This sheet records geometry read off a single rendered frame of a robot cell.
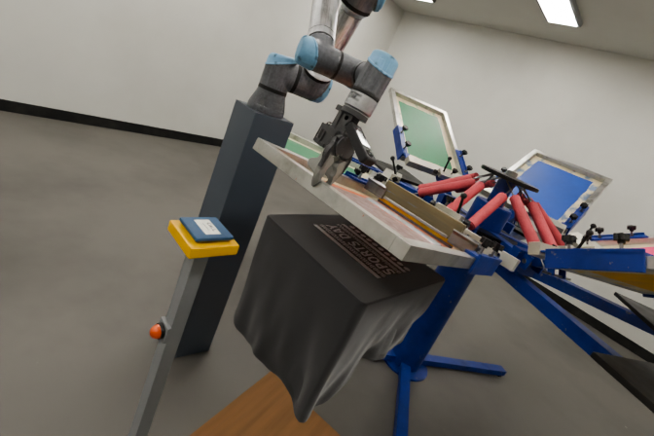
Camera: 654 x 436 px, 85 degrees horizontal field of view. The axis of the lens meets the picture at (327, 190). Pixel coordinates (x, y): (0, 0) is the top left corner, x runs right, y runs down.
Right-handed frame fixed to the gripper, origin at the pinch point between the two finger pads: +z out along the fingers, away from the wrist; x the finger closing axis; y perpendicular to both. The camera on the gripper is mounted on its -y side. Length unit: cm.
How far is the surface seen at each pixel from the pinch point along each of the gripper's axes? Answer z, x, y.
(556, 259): -13, -81, -44
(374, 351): 41, -39, -21
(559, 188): -61, -237, -6
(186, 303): 44.2, 12.7, 10.0
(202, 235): 23.1, 19.2, 8.5
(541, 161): -79, -257, 19
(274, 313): 43.9, -14.4, 2.9
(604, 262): -20, -73, -55
